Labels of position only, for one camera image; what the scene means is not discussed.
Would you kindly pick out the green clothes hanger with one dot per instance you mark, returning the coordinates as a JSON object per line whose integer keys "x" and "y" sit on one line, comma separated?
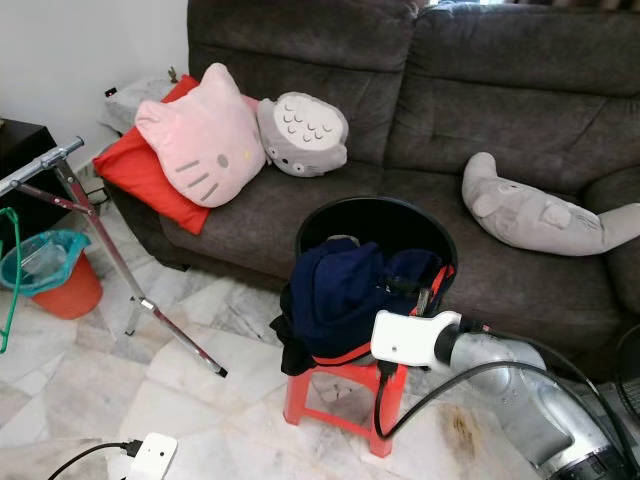
{"x": 17, "y": 260}

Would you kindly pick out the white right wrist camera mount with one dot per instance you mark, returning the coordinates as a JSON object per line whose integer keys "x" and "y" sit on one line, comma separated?
{"x": 405, "y": 338}

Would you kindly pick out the red plastic stool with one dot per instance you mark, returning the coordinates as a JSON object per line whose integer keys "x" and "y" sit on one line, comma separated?
{"x": 400, "y": 420}

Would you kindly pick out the pink cat face pillow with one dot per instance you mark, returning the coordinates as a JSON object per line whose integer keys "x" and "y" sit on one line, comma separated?
{"x": 200, "y": 140}

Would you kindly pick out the silver metal clothes rack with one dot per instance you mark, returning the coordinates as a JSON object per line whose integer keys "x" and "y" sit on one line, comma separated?
{"x": 40, "y": 167}

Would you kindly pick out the black round laundry basket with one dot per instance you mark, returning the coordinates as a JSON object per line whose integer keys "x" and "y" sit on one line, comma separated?
{"x": 390, "y": 220}

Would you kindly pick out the lace covered side table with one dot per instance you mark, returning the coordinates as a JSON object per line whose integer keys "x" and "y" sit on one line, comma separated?
{"x": 130, "y": 100}

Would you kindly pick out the orange bin teal bag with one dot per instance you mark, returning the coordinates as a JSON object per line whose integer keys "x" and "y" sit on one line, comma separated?
{"x": 75, "y": 295}

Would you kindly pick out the grey Totoro plush pillow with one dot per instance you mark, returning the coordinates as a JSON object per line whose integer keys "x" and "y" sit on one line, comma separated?
{"x": 305, "y": 135}

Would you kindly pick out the small brass figurine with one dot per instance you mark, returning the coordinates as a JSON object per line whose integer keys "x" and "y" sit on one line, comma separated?
{"x": 172, "y": 76}

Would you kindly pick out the black TV cabinet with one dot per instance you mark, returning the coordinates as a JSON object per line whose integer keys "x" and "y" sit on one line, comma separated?
{"x": 20, "y": 140}

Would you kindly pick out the black wall socket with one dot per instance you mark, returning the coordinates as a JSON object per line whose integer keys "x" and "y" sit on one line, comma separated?
{"x": 110, "y": 92}

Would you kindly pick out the red cushion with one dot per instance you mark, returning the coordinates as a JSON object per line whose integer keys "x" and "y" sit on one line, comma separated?
{"x": 140, "y": 180}

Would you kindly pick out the grey seal plush pillow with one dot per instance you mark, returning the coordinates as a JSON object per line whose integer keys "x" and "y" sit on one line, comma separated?
{"x": 530, "y": 215}

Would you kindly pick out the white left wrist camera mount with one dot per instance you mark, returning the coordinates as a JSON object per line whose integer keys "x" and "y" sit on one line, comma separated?
{"x": 155, "y": 460}

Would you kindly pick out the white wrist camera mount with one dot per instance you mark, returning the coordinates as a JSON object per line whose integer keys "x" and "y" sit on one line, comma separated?
{"x": 405, "y": 338}
{"x": 155, "y": 460}

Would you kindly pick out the dark grey fabric sofa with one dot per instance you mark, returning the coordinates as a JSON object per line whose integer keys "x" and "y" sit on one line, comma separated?
{"x": 490, "y": 100}

